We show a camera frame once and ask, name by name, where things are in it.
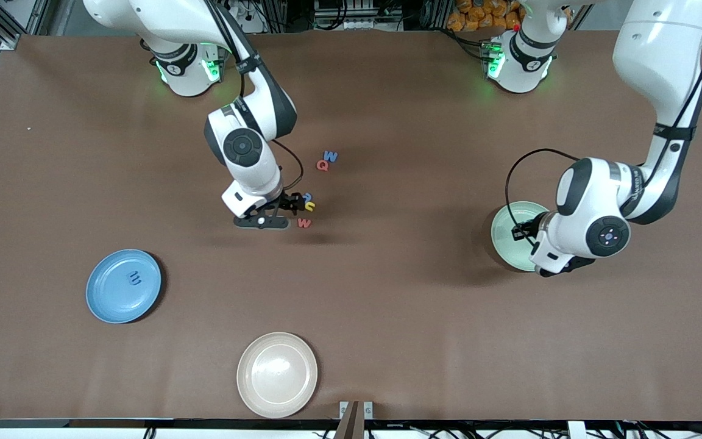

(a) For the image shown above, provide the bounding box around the green plate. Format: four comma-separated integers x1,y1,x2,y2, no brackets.
491,201,550,272

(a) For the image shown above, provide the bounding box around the beige plate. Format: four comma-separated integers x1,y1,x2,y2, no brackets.
236,332,319,419

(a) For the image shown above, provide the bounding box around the blue plate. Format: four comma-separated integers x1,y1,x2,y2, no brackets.
86,249,162,324

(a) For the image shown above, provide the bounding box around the white power strip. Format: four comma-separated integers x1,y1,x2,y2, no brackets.
223,0,266,34

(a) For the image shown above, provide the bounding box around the orange packaged goods pile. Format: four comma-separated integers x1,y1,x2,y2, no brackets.
447,0,525,32

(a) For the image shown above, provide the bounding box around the black base cable bundle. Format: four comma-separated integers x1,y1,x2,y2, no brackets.
439,24,489,62

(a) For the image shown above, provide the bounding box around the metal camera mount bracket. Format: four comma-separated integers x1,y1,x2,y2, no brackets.
339,401,374,439

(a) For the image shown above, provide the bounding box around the aluminium frame profile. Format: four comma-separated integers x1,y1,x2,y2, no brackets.
0,0,44,49

